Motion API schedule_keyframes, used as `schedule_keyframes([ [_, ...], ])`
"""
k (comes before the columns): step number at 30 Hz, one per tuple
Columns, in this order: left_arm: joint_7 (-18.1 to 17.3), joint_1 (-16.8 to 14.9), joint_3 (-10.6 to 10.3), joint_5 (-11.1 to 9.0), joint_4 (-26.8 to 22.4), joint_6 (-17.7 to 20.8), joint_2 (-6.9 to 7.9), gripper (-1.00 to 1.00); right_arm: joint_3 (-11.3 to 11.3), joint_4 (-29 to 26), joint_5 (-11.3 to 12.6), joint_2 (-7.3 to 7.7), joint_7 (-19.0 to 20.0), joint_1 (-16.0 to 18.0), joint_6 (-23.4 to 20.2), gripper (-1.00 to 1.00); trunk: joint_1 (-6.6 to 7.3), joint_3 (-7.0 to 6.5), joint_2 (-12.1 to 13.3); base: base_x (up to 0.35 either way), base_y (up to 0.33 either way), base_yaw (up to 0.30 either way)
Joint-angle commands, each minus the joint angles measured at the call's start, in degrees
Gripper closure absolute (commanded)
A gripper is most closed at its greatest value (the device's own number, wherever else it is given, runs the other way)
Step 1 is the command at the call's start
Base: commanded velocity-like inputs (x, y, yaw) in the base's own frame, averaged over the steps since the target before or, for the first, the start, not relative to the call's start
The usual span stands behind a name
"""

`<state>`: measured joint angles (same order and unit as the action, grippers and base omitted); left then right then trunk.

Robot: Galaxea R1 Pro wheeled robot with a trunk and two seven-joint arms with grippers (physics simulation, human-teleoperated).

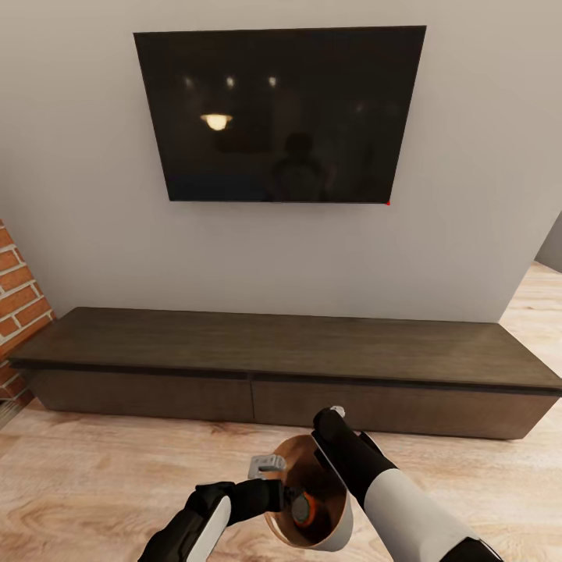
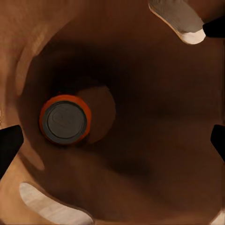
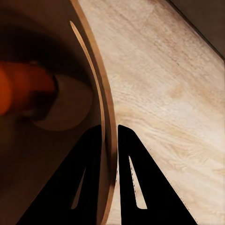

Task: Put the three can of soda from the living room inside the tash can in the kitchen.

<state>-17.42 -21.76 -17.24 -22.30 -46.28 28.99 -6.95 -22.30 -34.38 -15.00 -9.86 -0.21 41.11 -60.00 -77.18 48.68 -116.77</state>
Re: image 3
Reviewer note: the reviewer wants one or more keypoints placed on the cabinet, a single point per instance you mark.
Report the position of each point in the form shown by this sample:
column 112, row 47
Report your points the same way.
column 208, row 16

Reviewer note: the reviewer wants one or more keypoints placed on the can of soda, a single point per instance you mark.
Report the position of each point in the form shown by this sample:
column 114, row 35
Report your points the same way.
column 24, row 86

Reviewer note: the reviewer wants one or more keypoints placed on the trash can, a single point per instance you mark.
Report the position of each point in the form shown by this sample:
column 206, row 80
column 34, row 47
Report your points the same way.
column 56, row 35

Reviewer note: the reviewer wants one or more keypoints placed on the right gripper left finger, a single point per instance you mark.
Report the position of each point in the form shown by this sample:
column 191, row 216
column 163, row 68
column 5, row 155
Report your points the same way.
column 52, row 206

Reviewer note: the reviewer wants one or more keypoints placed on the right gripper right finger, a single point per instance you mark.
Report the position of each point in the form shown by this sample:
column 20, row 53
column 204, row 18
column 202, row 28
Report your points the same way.
column 164, row 207

